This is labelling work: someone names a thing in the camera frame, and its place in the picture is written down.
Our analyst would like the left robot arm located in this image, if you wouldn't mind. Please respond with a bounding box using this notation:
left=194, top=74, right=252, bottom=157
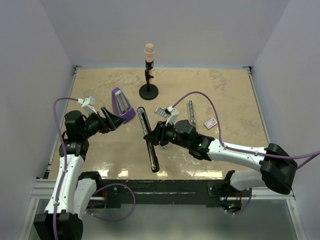
left=33, top=107, right=125, bottom=240

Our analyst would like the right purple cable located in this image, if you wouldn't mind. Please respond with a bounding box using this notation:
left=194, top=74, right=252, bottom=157
left=171, top=91, right=320, bottom=168

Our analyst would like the grey black stapler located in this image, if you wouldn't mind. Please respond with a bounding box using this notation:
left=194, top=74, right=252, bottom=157
left=186, top=100, right=196, bottom=127

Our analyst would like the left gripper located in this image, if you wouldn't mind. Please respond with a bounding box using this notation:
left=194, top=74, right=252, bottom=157
left=81, top=106, right=126, bottom=138

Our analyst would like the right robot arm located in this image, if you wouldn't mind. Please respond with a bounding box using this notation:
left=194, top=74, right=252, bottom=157
left=143, top=120, right=298, bottom=197

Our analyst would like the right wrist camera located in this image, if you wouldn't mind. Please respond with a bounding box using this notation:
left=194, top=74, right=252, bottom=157
left=165, top=106, right=179, bottom=126

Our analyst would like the staple box sleeve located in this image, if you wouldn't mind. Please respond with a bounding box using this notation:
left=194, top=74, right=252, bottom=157
left=204, top=118, right=218, bottom=129

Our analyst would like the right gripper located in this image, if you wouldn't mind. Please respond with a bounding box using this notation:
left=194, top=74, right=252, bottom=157
left=144, top=119, right=191, bottom=149

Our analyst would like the purple metronome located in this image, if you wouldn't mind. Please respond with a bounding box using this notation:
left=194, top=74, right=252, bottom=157
left=111, top=87, right=136, bottom=124

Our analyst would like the purple cable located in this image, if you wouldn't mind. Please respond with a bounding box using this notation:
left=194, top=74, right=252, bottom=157
left=171, top=91, right=320, bottom=168
left=51, top=96, right=85, bottom=240

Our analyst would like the microphone on black stand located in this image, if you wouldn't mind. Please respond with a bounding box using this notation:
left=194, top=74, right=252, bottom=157
left=139, top=43, right=159, bottom=101

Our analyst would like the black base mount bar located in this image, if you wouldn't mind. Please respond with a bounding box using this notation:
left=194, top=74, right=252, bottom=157
left=83, top=178, right=252, bottom=210

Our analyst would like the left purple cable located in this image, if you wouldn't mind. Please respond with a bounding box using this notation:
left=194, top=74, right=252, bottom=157
left=51, top=96, right=85, bottom=240

